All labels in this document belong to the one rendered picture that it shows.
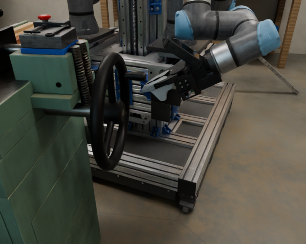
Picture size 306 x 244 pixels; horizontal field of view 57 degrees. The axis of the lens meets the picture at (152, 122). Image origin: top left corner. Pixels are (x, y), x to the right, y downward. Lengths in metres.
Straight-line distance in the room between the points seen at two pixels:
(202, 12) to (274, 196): 1.21
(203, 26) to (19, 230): 0.66
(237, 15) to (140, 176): 0.95
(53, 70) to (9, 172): 0.23
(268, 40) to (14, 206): 0.67
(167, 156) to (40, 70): 1.00
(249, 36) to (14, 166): 0.60
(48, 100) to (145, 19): 0.81
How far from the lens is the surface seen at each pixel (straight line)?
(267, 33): 0.71
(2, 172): 0.64
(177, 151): 1.57
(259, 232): 1.54
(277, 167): 1.95
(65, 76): 0.66
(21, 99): 0.67
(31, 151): 0.73
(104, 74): 0.60
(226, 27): 0.78
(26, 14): 4.62
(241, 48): 0.71
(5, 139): 0.64
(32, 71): 0.69
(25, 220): 0.76
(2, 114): 0.62
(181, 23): 0.77
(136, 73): 0.75
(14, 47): 0.77
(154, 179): 1.44
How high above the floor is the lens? 1.15
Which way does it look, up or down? 31 degrees down
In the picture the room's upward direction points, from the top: straight up
